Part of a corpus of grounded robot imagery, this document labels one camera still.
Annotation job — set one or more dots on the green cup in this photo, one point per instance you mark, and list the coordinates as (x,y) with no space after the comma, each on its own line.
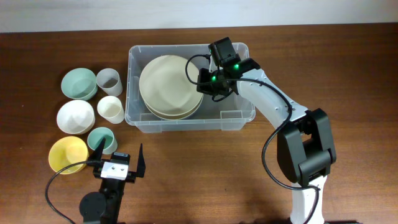
(96,136)

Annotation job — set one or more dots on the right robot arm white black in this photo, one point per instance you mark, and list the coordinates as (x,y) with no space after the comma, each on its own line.
(305,145)

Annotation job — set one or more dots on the white bowl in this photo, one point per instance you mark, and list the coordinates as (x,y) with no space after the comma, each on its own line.
(76,117)

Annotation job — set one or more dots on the yellow bowl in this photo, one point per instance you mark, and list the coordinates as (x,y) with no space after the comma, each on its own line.
(67,151)

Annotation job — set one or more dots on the cream plate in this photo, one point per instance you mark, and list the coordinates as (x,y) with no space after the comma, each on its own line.
(177,116)
(167,85)

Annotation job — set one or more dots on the grey cup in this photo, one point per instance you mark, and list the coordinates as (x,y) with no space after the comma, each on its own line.
(109,81)

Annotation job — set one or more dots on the clear plastic storage container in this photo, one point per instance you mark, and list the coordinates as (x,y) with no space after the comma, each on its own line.
(230,114)

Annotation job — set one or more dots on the cream cup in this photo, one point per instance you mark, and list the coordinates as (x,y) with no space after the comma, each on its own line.
(111,109)

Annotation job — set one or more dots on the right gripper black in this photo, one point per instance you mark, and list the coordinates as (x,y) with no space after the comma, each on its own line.
(207,89)

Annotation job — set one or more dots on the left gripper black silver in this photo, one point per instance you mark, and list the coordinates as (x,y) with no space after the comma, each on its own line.
(140,167)

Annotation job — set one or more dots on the green bowl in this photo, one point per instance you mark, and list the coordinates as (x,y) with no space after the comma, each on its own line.
(79,84)

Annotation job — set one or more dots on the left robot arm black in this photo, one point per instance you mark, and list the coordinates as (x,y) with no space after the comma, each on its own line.
(103,206)

